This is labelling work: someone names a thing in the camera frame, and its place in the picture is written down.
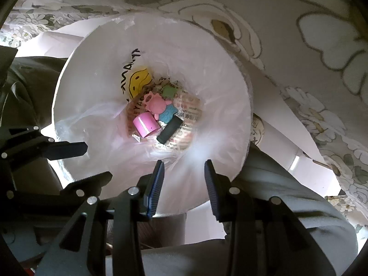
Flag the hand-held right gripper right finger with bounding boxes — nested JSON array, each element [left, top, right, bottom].
[[204, 159, 337, 276]]

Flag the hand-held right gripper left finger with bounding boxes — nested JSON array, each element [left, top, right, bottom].
[[36, 159, 166, 276]]

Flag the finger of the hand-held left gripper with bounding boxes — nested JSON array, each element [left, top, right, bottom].
[[0, 126, 88, 165], [6, 171, 113, 208]]

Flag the white round bin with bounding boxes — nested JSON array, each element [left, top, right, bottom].
[[52, 13, 253, 217]]

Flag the printed plastic bin liner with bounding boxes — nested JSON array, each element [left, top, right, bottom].
[[55, 16, 250, 184]]

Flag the black cylinder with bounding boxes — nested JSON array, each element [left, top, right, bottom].
[[157, 117, 182, 144]]

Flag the pink cylinder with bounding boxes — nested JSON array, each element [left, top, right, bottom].
[[133, 112, 159, 138]]

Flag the pink and blue pig toy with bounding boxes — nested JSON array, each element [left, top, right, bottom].
[[144, 90, 179, 124]]

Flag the beige shoe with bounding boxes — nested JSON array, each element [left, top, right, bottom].
[[250, 113, 265, 146]]

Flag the person's grey trousers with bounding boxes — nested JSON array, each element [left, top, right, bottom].
[[0, 56, 358, 276]]

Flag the floral bed blanket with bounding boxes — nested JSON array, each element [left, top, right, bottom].
[[0, 0, 368, 236]]

